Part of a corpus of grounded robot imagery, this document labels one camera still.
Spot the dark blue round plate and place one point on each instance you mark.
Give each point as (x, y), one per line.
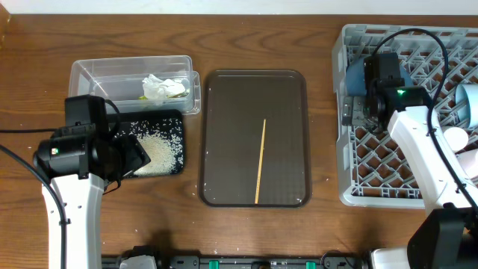
(369, 75)

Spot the light blue small bowl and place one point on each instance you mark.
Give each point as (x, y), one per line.
(468, 95)

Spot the pile of white rice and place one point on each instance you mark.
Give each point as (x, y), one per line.
(163, 141)

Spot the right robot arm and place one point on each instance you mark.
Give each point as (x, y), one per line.
(379, 98)

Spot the brown plastic serving tray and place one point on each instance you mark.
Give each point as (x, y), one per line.
(235, 104)

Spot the white cup pink inside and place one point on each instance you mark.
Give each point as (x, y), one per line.
(468, 162)

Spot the white cup green inside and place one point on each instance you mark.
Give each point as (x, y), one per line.
(456, 137)

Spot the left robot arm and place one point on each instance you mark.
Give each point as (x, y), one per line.
(77, 164)

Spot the left wooden chopstick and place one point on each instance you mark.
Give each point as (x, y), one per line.
(260, 162)

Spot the black plastic tray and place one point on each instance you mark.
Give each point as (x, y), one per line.
(137, 156)

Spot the grey plastic dishwasher rack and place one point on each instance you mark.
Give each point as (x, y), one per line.
(372, 171)

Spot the white paper napkin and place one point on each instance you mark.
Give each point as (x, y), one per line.
(153, 86)

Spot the clear plastic bin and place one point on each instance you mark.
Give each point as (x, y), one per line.
(120, 80)

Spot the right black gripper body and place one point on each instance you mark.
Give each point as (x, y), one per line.
(358, 108)

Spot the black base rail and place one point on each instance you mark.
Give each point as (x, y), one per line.
(148, 257)

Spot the clear yellow-green snack wrapper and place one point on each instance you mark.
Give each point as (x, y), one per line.
(162, 98)

